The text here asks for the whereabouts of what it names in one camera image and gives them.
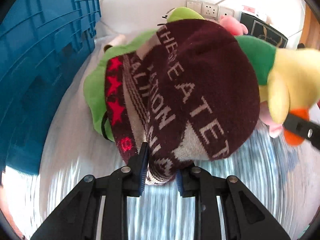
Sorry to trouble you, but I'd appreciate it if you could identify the yellow green duck plush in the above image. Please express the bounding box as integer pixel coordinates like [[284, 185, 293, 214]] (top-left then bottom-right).
[[235, 35, 319, 146]]

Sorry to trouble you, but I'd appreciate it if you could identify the maroon knit beanie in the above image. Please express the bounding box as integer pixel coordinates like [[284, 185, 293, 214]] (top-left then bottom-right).
[[105, 19, 260, 185]]

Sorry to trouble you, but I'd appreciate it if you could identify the black gift bag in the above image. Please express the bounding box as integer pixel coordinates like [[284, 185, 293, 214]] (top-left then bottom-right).
[[240, 12, 288, 48]]

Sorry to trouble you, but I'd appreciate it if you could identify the pink plush toy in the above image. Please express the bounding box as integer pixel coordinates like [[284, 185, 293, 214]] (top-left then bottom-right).
[[219, 15, 248, 36]]

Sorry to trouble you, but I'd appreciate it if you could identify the green cloth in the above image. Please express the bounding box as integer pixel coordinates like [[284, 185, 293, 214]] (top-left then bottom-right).
[[83, 6, 206, 143]]

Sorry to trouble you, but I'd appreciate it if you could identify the blue plastic crate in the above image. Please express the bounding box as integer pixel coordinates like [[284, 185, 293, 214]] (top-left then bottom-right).
[[1, 0, 101, 174]]

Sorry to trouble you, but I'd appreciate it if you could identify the black cord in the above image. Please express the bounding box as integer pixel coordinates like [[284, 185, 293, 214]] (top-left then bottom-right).
[[101, 112, 115, 142]]

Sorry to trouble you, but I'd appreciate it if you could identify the white wall socket panel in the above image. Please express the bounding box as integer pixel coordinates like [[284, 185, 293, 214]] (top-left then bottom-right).
[[185, 0, 235, 21]]

